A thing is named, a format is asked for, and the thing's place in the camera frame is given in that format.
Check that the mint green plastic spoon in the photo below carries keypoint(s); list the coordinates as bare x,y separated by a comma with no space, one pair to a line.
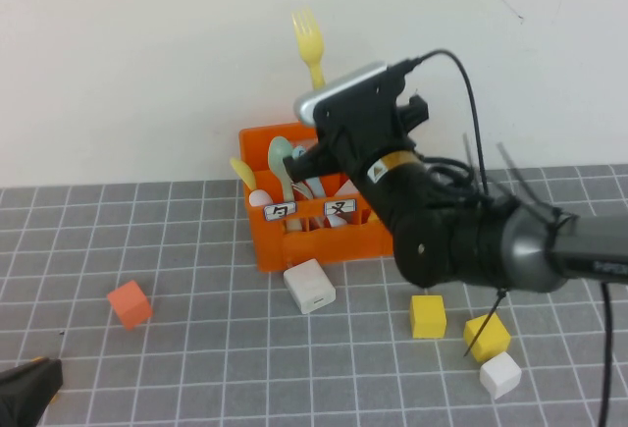
278,154

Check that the pale yellow plastic spoon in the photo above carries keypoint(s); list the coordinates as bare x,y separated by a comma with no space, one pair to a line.
243,172

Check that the paper label marked fork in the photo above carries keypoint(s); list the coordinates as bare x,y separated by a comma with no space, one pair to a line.
339,208

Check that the black zip tie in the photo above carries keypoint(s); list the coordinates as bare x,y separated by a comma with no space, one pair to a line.
466,152
515,167
483,324

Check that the white wooden cube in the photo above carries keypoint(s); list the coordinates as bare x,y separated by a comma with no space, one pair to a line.
499,374

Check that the pinkish white plastic spoon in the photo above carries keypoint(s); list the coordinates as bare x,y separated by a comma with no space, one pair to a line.
259,197

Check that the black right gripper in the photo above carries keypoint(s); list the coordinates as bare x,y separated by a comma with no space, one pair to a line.
363,127

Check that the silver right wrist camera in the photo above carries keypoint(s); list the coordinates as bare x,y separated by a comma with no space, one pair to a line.
333,88

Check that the yellow plastic fork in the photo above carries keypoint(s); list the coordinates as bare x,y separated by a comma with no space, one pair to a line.
308,44

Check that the yellow wooden cube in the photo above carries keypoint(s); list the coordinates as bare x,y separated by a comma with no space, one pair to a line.
428,319
493,336

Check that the paper label marked spoon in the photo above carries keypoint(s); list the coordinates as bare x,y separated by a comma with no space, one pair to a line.
279,211

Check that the orange plastic cutlery holder crate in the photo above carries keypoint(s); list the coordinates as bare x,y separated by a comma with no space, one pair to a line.
314,245

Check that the white usb charger block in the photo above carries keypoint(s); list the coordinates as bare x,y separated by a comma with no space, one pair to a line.
309,284

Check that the orange wooden cube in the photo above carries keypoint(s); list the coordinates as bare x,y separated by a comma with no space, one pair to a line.
130,304

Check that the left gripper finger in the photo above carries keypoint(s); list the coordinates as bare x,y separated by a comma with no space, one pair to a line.
34,375
27,405

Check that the grey grid table cloth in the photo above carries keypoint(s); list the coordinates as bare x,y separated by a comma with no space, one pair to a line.
196,250

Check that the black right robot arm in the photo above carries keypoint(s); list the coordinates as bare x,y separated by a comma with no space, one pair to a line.
466,245

